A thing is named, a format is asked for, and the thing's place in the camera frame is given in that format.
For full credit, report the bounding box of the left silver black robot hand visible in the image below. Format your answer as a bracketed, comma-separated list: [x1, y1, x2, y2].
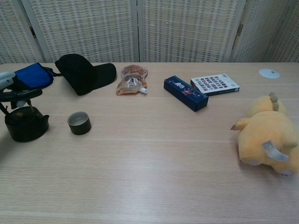
[0, 71, 44, 109]

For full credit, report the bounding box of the black teapot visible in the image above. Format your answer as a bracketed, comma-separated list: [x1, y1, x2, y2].
[0, 99, 50, 143]

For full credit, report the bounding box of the dark ceramic cup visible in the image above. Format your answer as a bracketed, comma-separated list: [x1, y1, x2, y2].
[67, 111, 92, 136]

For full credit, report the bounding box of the blue fabric pouch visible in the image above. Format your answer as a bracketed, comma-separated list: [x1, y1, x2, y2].
[14, 62, 62, 91]

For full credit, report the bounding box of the black baseball cap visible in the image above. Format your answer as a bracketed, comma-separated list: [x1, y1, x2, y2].
[55, 53, 117, 96]

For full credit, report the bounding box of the woven folding screen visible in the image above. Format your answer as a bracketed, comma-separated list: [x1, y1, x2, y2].
[0, 0, 299, 65]

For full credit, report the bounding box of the orange spouted drink pouch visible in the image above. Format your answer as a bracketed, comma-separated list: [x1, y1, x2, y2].
[115, 64, 149, 96]

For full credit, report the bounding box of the dark blue long box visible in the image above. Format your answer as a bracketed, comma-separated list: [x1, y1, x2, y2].
[163, 75, 209, 112]

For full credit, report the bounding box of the white box with picture grid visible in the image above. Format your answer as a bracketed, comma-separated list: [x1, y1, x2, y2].
[190, 73, 241, 97]

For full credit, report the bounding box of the yellow plush duck toy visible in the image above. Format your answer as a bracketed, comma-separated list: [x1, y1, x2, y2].
[230, 91, 299, 177]

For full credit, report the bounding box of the white round table grommet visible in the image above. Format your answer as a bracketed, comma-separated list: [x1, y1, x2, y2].
[258, 68, 280, 79]

